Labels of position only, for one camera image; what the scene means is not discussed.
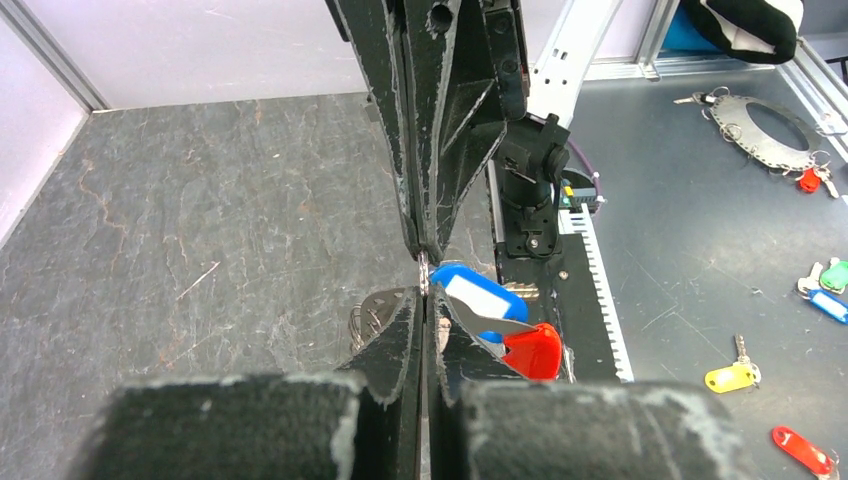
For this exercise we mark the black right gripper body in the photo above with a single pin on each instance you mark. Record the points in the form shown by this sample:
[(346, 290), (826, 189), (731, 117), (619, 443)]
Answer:
[(504, 62)]

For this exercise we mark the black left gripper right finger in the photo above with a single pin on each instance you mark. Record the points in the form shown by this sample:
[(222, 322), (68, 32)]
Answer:
[(470, 434)]

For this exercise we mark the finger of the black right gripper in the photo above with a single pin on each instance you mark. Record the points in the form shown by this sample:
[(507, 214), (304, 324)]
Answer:
[(454, 114), (369, 27)]

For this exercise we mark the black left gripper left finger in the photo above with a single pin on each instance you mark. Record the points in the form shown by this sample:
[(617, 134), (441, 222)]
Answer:
[(387, 440)]

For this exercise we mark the keys with blue tag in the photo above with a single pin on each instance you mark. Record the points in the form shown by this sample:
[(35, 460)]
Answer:
[(498, 312)]

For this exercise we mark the metal key holder red handle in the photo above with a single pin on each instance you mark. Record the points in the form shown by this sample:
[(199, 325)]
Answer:
[(537, 355)]

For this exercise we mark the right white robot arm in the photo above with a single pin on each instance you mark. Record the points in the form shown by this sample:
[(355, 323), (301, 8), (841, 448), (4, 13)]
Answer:
[(533, 148)]

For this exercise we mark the spare green blue tagged keys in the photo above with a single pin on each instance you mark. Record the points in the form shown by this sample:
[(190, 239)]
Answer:
[(825, 288)]

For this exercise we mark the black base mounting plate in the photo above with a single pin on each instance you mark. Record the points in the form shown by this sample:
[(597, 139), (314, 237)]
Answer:
[(563, 311)]

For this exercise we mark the spare metal key holder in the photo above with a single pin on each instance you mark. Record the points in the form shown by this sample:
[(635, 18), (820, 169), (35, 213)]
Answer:
[(733, 118)]

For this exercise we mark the checkered black white plush cloth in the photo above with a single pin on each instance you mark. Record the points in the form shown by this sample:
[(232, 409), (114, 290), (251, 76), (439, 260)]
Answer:
[(754, 31)]

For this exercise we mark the yellow tagged key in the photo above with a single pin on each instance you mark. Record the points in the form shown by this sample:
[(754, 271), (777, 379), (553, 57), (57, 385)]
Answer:
[(740, 374)]

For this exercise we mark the red tagged key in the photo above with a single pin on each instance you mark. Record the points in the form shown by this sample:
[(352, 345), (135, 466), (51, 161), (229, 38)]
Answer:
[(818, 177)]

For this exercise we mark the spare red key tag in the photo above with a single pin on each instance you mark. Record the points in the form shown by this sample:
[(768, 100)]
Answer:
[(815, 459)]

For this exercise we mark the slotted grey cable duct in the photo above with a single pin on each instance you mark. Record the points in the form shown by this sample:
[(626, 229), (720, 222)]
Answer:
[(581, 223)]

